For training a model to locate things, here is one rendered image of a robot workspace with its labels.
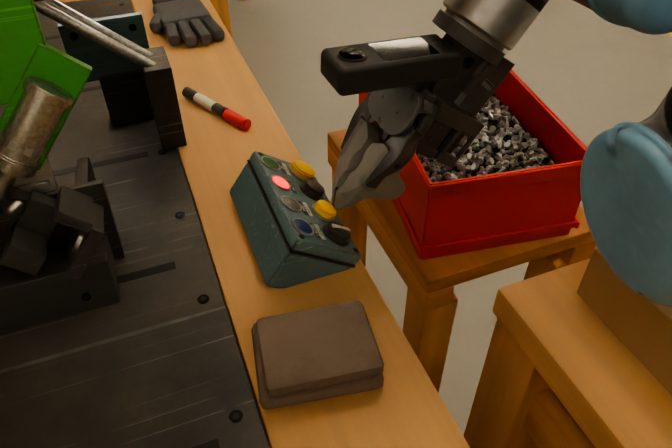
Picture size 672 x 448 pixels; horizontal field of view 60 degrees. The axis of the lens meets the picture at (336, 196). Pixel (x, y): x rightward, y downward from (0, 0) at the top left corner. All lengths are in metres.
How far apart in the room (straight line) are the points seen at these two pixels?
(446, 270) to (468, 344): 0.95
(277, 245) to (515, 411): 0.34
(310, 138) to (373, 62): 1.86
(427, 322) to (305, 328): 0.31
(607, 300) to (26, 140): 0.54
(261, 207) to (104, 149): 0.27
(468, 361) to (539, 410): 0.93
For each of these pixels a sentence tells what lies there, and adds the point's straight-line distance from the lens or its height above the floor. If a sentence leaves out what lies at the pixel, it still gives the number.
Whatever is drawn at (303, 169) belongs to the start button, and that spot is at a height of 0.94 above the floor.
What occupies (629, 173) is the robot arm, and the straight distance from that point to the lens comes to 0.38.
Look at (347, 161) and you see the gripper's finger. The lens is 0.57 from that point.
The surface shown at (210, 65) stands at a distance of 0.93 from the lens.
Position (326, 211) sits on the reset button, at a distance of 0.57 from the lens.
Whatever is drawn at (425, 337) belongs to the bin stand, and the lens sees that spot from 0.80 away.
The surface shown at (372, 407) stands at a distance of 0.48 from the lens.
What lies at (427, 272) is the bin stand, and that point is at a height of 0.80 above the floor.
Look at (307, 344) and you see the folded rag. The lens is 0.48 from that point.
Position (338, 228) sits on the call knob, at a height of 0.94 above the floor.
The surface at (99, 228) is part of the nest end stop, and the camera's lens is 0.54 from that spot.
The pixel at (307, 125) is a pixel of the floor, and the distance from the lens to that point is 2.41.
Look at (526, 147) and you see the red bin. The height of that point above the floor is 0.88.
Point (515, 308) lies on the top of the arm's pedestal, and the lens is 0.63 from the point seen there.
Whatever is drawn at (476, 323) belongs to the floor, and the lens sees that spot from 1.71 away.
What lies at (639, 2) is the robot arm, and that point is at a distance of 0.43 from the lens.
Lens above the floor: 1.32
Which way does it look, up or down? 40 degrees down
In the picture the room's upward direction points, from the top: straight up
